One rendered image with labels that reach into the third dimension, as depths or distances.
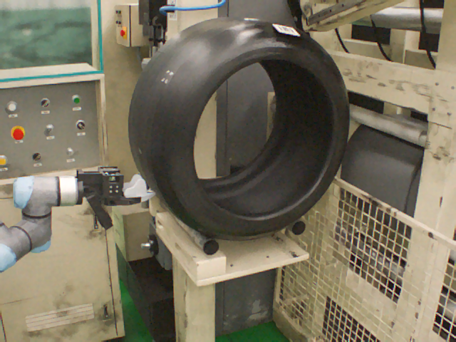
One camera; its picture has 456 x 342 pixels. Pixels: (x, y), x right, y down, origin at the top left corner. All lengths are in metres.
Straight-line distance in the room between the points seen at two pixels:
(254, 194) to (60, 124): 0.79
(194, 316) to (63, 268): 0.57
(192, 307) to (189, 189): 0.79
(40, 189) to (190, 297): 0.87
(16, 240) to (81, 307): 1.05
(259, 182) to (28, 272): 1.01
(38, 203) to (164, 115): 0.37
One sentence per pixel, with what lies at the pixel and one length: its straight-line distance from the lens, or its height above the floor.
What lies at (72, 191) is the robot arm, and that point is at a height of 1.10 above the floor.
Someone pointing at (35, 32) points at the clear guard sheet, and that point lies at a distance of 1.82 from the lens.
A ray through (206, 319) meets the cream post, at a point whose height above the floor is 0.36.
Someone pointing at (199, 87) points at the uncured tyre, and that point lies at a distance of 1.12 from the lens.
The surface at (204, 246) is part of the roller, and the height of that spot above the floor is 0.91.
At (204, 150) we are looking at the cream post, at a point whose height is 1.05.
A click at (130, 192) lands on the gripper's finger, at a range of 1.25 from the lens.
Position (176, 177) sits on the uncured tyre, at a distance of 1.16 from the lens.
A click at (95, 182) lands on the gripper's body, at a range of 1.22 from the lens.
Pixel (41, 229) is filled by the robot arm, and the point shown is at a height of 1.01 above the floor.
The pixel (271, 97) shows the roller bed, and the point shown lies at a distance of 1.84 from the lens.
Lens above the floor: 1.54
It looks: 20 degrees down
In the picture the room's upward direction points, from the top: 1 degrees clockwise
